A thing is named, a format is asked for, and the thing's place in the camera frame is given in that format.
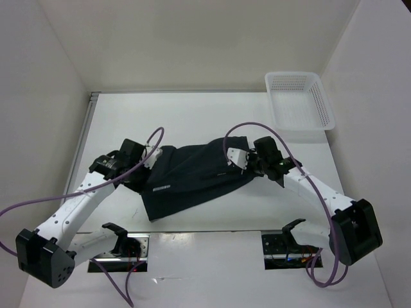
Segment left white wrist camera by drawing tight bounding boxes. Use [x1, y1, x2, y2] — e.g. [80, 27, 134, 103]
[141, 146, 162, 169]

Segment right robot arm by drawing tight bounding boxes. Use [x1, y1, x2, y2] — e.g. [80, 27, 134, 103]
[247, 137, 383, 266]

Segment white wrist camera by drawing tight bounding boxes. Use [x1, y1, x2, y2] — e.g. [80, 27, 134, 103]
[227, 148, 249, 170]
[141, 146, 162, 169]

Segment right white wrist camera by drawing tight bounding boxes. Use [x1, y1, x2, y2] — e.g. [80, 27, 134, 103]
[227, 148, 249, 170]

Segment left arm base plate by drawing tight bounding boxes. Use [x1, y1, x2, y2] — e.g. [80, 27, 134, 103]
[95, 233, 150, 273]

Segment dark navy shorts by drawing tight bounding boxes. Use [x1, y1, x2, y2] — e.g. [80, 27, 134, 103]
[138, 138, 258, 221]

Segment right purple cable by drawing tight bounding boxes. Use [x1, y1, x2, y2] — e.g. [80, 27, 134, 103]
[223, 121, 349, 287]

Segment white perforated plastic basket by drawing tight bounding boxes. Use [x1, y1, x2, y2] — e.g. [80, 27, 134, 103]
[265, 71, 335, 132]

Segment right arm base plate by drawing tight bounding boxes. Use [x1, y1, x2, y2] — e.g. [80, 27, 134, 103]
[261, 230, 319, 270]

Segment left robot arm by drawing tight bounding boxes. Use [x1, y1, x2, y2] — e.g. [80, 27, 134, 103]
[15, 139, 162, 289]

